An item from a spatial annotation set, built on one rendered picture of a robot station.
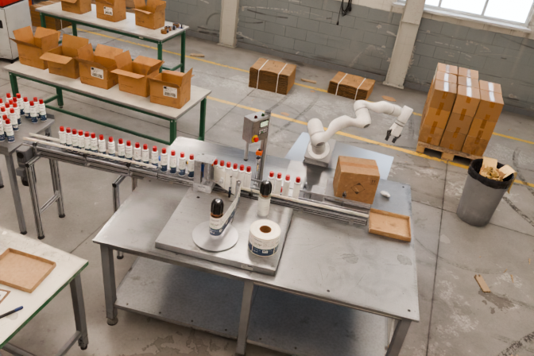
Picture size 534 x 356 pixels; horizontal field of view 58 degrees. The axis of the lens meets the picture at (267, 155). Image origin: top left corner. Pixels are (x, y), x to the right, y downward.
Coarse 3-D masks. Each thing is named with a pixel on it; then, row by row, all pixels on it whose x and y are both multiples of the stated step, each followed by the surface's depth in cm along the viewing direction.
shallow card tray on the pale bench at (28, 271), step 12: (12, 252) 298; (24, 252) 296; (0, 264) 289; (12, 264) 290; (24, 264) 292; (36, 264) 293; (48, 264) 294; (0, 276) 282; (12, 276) 283; (24, 276) 284; (36, 276) 285; (24, 288) 273
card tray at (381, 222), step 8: (376, 216) 367; (384, 216) 368; (392, 216) 369; (400, 216) 367; (408, 216) 366; (376, 224) 358; (384, 224) 360; (392, 224) 361; (400, 224) 362; (408, 224) 362; (376, 232) 348; (384, 232) 347; (392, 232) 352; (400, 232) 354; (408, 232) 355; (408, 240) 345
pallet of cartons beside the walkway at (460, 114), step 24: (456, 72) 657; (432, 96) 600; (456, 96) 596; (480, 96) 594; (432, 120) 614; (456, 120) 604; (480, 120) 593; (432, 144) 629; (456, 144) 618; (480, 144) 607
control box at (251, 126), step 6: (252, 114) 348; (258, 114) 349; (246, 120) 344; (252, 120) 340; (258, 120) 343; (246, 126) 346; (252, 126) 342; (258, 126) 346; (246, 132) 348; (252, 132) 344; (258, 132) 349; (246, 138) 350; (252, 138) 347; (264, 138) 356
